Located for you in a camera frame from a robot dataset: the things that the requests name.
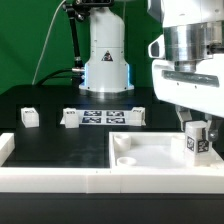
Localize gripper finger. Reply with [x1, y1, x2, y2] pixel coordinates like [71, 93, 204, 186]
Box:
[205, 114, 221, 142]
[176, 107, 192, 131]

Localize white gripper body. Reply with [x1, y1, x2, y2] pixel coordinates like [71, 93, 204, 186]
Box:
[148, 35, 224, 118]

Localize white square tabletop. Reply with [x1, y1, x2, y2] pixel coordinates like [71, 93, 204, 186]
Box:
[109, 132, 218, 169]

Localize marker tag sheet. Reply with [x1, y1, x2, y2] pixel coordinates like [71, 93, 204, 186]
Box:
[60, 109, 134, 125]

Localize white U-shaped fence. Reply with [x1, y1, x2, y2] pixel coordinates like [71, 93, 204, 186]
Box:
[0, 133, 224, 194]

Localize black cables at base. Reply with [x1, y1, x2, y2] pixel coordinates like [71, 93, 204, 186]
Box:
[34, 68, 84, 87]

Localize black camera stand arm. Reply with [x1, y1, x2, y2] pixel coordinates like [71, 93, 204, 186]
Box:
[63, 0, 98, 68]

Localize grey cable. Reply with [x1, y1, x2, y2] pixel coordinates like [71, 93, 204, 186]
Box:
[31, 0, 68, 86]

